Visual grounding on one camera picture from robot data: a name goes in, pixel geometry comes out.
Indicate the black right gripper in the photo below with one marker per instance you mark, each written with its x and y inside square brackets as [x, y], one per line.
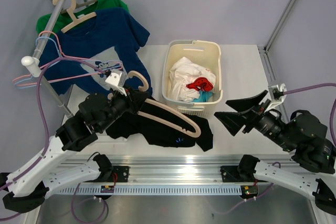
[231, 120]

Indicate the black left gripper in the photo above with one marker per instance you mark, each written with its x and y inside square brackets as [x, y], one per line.
[134, 99]

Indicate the light blue t shirt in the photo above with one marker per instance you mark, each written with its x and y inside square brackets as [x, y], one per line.
[203, 97]

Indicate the black t shirt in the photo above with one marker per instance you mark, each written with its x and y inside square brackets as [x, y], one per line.
[159, 134]

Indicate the white red print t shirt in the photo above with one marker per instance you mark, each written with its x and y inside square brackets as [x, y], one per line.
[189, 81]

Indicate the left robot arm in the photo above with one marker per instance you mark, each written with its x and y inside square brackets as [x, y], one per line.
[35, 182]

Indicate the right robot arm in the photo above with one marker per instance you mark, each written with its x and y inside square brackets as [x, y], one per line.
[304, 135]

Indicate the navy blue t shirt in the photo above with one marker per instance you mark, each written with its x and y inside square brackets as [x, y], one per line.
[112, 35]

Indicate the beige wooden hanger middle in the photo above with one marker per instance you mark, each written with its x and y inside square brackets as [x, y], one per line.
[76, 21]

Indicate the green t shirt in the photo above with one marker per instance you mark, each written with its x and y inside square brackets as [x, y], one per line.
[64, 19]

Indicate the beige wooden hanger rear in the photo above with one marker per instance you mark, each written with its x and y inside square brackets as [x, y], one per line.
[74, 5]

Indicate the cream plastic laundry basket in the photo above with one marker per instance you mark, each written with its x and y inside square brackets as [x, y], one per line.
[204, 53]

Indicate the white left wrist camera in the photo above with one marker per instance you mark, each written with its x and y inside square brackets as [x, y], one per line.
[116, 81]

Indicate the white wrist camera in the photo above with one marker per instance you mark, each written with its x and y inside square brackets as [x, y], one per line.
[277, 95]
[116, 81]

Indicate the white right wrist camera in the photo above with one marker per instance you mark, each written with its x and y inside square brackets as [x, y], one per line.
[277, 95]

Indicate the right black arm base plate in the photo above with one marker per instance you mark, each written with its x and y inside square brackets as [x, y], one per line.
[235, 174]

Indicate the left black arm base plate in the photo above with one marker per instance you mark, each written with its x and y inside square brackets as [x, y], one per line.
[121, 173]

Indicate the white slotted cable duct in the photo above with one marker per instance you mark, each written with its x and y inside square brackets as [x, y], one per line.
[171, 190]

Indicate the aluminium mounting rail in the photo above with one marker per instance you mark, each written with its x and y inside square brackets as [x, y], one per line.
[181, 169]

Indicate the grey metal clothes rail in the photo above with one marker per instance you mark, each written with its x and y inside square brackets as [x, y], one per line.
[31, 64]

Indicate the aluminium frame post right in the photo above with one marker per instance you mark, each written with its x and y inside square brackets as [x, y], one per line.
[280, 24]

